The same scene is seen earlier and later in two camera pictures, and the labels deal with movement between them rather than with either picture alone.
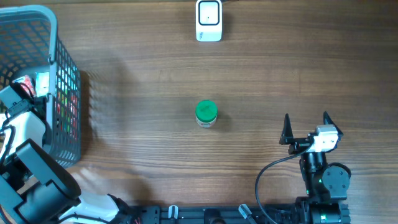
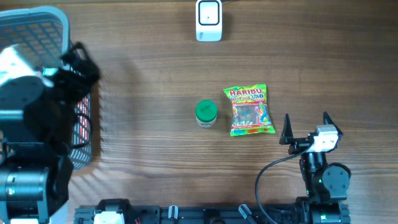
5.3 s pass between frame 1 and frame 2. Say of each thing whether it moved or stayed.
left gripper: moved
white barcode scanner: stayed
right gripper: stayed
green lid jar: stayed
